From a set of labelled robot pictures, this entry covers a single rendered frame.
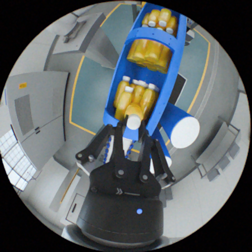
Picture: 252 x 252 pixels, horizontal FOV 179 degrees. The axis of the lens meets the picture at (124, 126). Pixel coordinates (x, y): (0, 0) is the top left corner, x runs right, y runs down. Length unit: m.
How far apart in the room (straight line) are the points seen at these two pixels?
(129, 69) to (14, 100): 1.53
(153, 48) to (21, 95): 1.60
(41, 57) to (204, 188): 6.29
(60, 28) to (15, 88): 1.06
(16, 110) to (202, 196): 4.85
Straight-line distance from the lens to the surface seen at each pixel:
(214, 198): 3.43
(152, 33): 0.36
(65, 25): 0.71
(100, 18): 0.78
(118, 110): 0.40
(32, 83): 1.61
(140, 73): 0.55
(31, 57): 2.91
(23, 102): 1.61
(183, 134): 0.66
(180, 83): 1.57
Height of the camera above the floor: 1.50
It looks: 62 degrees down
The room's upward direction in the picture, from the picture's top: 164 degrees counter-clockwise
